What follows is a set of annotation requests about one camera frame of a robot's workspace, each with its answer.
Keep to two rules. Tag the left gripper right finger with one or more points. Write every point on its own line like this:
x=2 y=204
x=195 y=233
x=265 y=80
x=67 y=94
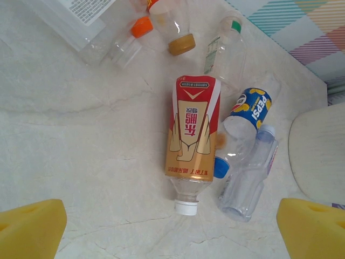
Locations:
x=312 y=229

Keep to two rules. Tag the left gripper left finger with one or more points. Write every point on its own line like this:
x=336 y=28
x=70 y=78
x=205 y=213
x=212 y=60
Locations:
x=29 y=229

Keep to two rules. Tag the beige plastic bin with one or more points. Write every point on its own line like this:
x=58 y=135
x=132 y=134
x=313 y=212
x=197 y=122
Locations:
x=318 y=156

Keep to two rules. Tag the clear bottle pink label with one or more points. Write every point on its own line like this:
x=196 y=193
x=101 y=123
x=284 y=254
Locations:
x=248 y=183

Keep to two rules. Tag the blue Pepsi bottle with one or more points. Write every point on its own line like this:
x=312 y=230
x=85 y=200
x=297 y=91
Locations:
x=253 y=108

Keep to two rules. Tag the red and gold bottle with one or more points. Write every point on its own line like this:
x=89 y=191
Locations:
x=192 y=126

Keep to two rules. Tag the clear bottle green cap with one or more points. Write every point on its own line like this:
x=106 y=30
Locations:
x=229 y=54

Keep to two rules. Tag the clear bottle orange cap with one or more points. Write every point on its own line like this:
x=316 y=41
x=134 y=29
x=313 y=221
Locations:
x=126 y=48

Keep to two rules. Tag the clear bottle white label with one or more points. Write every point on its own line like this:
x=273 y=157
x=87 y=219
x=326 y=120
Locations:
x=86 y=10

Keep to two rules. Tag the orange label bottle gold cap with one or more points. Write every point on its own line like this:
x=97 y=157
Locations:
x=175 y=29

